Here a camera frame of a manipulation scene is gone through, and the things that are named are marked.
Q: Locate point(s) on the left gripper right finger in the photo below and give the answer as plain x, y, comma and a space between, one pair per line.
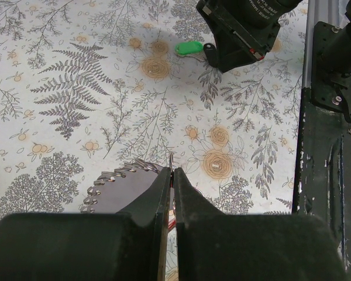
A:
213, 245

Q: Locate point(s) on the red tagged key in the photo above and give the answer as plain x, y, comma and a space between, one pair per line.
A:
171, 223

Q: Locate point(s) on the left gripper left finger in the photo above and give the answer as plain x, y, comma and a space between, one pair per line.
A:
126, 245

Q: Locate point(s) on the green tagged key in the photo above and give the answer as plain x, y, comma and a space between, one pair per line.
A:
192, 49

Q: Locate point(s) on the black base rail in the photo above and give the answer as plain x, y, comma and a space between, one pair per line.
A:
322, 182

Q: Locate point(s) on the floral table mat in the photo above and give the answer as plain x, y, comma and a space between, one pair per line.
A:
87, 85

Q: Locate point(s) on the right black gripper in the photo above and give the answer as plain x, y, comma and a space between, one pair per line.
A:
244, 31

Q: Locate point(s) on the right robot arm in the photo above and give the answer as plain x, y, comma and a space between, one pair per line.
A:
331, 66

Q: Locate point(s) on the black tagged key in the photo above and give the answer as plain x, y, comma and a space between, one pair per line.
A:
211, 55

